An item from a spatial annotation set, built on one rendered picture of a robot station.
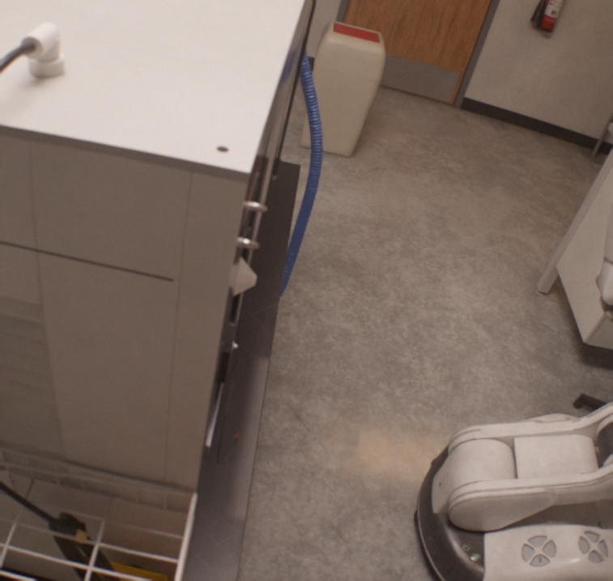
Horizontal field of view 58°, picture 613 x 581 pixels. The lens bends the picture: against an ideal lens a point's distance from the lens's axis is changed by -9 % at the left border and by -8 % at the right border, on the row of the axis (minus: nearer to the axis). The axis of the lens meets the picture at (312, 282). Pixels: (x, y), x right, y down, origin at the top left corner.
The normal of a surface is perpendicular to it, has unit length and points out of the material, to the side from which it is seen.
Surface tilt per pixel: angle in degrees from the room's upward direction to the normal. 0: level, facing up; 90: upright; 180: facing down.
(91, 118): 0
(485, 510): 90
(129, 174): 90
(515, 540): 37
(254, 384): 0
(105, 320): 90
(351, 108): 93
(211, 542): 0
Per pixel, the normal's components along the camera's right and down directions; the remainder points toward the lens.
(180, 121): 0.22, -0.74
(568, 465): -0.17, -0.77
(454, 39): -0.07, 0.65
